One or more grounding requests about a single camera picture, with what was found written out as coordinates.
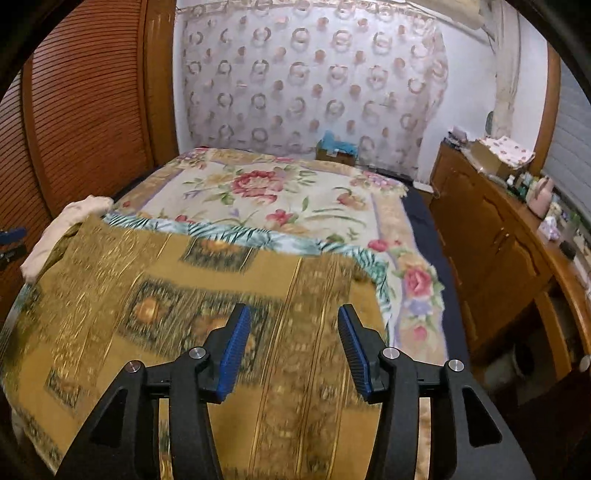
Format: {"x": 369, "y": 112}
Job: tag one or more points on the wooden window frame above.
{"x": 549, "y": 106}

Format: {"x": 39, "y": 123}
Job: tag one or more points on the small round fan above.
{"x": 489, "y": 123}

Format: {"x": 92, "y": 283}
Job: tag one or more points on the small black round object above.
{"x": 568, "y": 249}

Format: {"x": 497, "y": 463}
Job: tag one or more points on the lilac tissue pack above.
{"x": 550, "y": 230}

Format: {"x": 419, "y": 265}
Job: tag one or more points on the tied floral window curtain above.
{"x": 505, "y": 83}

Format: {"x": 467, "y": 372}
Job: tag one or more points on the brown patterned shirt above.
{"x": 115, "y": 300}

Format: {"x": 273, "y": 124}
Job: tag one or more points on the navy bed sheet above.
{"x": 443, "y": 277}

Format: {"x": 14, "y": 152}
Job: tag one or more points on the wooden sideboard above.
{"x": 489, "y": 221}

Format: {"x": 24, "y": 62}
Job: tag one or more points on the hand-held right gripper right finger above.
{"x": 355, "y": 355}

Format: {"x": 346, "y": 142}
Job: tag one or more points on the circle print sheer curtain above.
{"x": 300, "y": 83}

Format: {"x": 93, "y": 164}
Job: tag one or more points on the lilac bag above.
{"x": 456, "y": 138}

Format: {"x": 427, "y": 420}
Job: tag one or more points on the floral blanket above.
{"x": 277, "y": 194}

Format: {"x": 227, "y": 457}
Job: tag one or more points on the pink thermos jug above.
{"x": 540, "y": 198}

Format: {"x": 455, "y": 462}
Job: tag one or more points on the white floral cloth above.
{"x": 510, "y": 150}

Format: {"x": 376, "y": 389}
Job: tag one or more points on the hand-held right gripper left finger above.
{"x": 233, "y": 355}

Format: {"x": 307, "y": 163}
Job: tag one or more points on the row of toiletry bottles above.
{"x": 518, "y": 184}

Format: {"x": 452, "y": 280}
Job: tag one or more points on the cardboard box by bed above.
{"x": 332, "y": 158}

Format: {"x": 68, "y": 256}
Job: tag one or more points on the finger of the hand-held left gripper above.
{"x": 14, "y": 254}
{"x": 14, "y": 235}

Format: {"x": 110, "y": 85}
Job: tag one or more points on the grey window blind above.
{"x": 572, "y": 138}

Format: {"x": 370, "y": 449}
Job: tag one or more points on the crumpled blue cloth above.
{"x": 339, "y": 142}

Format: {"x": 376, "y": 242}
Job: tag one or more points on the wooden louvred wardrobe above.
{"x": 92, "y": 92}

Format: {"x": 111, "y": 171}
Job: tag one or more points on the pale yellow garment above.
{"x": 69, "y": 221}

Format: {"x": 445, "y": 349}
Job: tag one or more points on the white waste bin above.
{"x": 508, "y": 367}

